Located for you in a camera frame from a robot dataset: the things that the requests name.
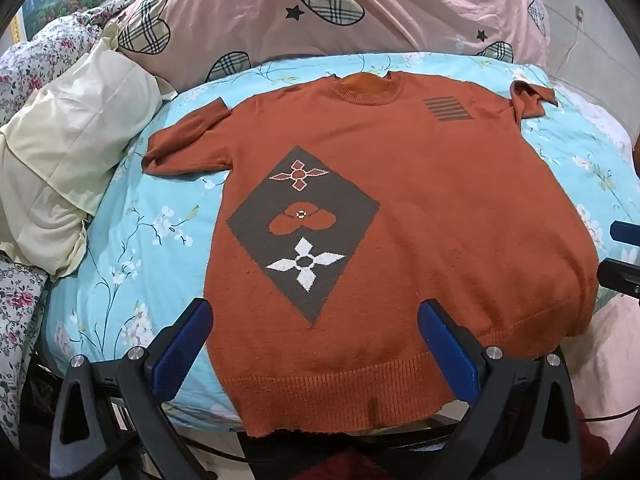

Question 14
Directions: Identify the thin wall cable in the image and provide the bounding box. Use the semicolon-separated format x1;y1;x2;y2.
557;21;584;83

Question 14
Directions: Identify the pink quilt with plaid hearts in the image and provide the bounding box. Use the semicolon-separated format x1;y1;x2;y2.
107;0;551;93

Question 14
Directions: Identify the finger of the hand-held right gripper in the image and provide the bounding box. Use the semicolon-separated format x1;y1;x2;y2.
609;220;640;265
596;256;640;305

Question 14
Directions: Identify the cream pillow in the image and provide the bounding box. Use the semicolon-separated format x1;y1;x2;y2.
0;37;178;281

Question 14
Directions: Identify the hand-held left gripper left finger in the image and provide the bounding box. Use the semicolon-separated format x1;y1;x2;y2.
50;297;216;480

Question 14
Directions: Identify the dark red cloth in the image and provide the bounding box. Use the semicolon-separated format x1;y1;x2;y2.
320;447;407;480

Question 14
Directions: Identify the white floral bed sheet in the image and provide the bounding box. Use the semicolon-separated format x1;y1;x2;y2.
0;0;136;446

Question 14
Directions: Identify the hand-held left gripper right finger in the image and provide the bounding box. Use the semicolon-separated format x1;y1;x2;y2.
417;299;584;480

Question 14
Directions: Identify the pale pink cloth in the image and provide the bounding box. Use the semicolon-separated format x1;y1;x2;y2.
567;297;640;423

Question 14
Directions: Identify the blue floral blanket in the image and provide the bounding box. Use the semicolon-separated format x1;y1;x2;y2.
47;50;633;428

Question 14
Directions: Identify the orange knit sweater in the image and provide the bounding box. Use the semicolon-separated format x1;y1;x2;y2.
141;71;600;436

